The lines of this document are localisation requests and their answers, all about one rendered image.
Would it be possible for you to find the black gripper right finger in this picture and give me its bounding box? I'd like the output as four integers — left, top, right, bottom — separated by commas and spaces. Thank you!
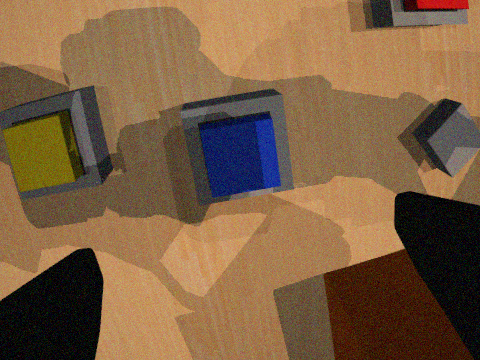
393, 192, 480, 360

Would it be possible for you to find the red square button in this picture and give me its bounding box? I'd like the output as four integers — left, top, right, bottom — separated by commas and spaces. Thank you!
369, 0, 469, 27

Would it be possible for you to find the yellow button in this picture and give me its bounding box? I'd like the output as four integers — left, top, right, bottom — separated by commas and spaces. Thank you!
0, 85, 112, 200

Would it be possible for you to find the blue button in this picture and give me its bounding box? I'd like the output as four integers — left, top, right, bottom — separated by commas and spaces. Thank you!
180, 88, 295, 205

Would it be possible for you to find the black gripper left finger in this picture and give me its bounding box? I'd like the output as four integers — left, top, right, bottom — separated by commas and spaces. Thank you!
0, 248, 104, 360

